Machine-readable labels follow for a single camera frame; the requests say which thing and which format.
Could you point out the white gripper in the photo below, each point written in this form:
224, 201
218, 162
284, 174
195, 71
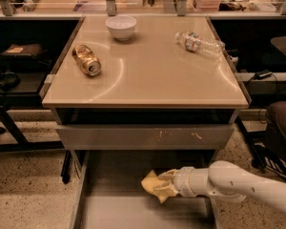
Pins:
183, 181

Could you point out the yellow sponge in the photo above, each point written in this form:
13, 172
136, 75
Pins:
151, 180

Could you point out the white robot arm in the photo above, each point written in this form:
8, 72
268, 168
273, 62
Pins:
222, 179

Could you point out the open middle drawer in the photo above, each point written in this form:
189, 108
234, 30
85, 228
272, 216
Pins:
110, 195

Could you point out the beige drawer cabinet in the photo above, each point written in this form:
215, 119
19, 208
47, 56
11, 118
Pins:
148, 80

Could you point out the closed top drawer front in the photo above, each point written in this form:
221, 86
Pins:
144, 137

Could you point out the black office chair base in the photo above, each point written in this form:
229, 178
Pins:
254, 139

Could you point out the black and white sneaker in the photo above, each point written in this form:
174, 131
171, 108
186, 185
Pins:
276, 165

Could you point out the seated person's leg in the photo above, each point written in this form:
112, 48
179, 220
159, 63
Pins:
275, 135

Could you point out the clear plastic water bottle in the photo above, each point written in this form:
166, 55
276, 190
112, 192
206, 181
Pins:
194, 42

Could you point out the crushed gold soda can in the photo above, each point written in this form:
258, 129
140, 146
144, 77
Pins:
86, 60

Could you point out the white ceramic bowl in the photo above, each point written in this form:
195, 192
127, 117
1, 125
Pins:
121, 27

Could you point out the black bag on shelf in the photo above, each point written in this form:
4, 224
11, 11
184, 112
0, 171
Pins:
22, 56

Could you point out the dark side table frame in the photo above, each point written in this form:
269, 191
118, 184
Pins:
25, 88

